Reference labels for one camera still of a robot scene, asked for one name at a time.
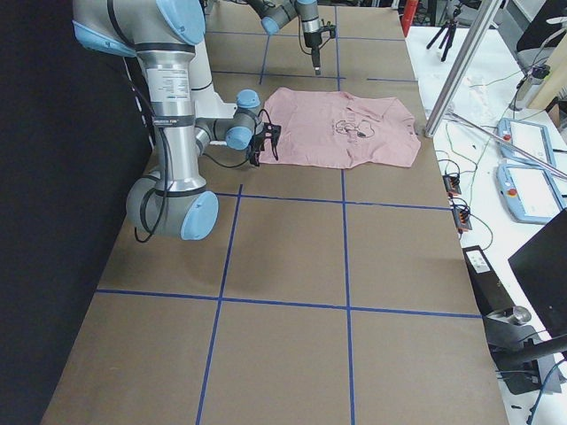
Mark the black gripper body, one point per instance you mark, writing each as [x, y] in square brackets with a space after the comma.
[256, 149]
[311, 40]

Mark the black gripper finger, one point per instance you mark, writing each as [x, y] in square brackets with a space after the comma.
[315, 57]
[254, 159]

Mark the pink Snoopy t-shirt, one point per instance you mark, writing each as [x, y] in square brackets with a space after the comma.
[339, 130]

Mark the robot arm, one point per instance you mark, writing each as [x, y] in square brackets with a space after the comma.
[273, 17]
[168, 40]

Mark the red cylinder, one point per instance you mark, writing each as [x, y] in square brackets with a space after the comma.
[408, 15]

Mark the small black tripod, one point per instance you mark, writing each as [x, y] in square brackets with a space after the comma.
[447, 30]

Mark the metal reacher grabber stick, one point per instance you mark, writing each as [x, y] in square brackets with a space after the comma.
[503, 142]

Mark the orange terminal block far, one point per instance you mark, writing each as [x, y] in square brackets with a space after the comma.
[452, 185]

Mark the orange terminal block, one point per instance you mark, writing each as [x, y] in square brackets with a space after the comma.
[461, 216]
[452, 185]

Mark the orange terminal block near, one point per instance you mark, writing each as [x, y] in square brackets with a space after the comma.
[461, 216]

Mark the far blue teach pendant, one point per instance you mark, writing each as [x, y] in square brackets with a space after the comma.
[530, 137]

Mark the blue teach pendant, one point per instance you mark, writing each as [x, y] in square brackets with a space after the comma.
[530, 137]
[529, 193]

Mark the near blue teach pendant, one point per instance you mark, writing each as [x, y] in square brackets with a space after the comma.
[529, 193]

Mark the black power supply box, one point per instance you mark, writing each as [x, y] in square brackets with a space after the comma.
[490, 293]

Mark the black monitor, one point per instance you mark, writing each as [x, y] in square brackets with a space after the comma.
[540, 269]

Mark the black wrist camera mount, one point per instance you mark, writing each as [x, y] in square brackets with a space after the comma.
[325, 27]

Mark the aluminium frame post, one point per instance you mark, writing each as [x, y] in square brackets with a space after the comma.
[470, 45]

